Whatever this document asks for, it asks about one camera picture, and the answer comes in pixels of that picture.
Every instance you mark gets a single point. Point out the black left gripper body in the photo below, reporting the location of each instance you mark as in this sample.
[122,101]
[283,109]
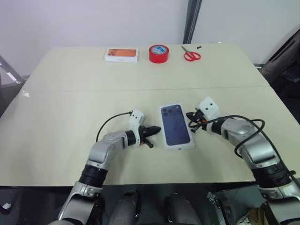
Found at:
[143,134]

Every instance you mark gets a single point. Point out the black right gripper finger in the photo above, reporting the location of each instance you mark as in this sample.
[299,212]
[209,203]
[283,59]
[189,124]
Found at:
[193,129]
[189,115]

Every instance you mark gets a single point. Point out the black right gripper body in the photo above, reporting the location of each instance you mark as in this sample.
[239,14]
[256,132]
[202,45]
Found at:
[198,118]

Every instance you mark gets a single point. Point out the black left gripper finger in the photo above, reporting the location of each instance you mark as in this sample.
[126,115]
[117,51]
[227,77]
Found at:
[148,143]
[153,130]

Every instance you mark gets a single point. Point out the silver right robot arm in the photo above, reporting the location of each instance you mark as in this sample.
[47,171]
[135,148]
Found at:
[253,143]

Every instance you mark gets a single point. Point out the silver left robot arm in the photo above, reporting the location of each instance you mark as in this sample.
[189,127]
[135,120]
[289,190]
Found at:
[103,147]

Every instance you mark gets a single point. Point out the white box with orange phone print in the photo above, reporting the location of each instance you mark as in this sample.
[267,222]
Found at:
[122,55]

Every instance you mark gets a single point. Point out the red tape roll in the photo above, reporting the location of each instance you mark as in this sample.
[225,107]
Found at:
[159,55]

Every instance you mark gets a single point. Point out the dark rounded shape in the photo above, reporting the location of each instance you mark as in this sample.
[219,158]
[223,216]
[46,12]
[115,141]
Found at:
[180,209]
[127,208]

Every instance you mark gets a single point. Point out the small black clip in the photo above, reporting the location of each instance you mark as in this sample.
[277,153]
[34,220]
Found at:
[199,47]

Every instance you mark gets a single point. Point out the silver metal clamp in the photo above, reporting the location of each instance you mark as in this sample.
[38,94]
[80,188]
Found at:
[213,198]

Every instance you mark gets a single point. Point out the black office chair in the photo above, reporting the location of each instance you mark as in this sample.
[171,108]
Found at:
[281,65]

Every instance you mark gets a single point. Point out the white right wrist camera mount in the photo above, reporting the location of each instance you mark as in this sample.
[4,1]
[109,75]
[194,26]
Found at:
[209,107]

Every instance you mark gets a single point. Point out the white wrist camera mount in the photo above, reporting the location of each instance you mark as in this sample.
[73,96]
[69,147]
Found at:
[137,117]
[209,107]

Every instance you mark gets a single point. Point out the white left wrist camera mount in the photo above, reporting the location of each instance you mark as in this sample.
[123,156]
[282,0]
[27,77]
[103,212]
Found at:
[137,117]

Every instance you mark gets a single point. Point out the dark upright post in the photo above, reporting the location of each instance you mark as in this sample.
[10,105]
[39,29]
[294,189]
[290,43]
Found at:
[191,21]

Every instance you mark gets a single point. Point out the grey metal frame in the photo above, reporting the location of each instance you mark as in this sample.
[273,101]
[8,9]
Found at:
[10,72]

